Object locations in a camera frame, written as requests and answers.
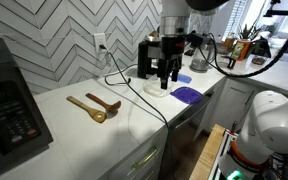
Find black power cable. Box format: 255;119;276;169
98;44;176;180

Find potted plant orange pot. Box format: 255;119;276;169
231;23;262;62

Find short brass drawer handle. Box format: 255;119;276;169
144;169;157;180

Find black microwave oven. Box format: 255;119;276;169
0;37;55;180

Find black overhead mount bar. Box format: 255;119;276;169
263;0;288;18

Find black coffee grinder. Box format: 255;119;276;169
136;34;165;80

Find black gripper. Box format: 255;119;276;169
160;34;186;90

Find light blue plastic lid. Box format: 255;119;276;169
177;73;193;85

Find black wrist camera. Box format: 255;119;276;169
184;31;212;50

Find dishwasher handle bar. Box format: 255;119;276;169
173;92;215;130

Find small dark dish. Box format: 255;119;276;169
251;55;268;66

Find long brass drawer handle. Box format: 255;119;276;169
131;145;159;171

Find amber bottle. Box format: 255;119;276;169
223;31;237;51

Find black grinder cord with plug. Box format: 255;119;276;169
104;63;139;87

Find wide wooden spatula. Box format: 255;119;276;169
148;30;161;39

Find white wall outlet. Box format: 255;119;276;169
93;32;108;54

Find dark wooden spoon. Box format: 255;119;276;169
85;92;122;114

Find black phone stand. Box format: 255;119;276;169
221;54;237;70

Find light wooden slotted spoon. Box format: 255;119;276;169
66;95;108;124

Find wooden cart board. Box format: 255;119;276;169
188;123;227;180

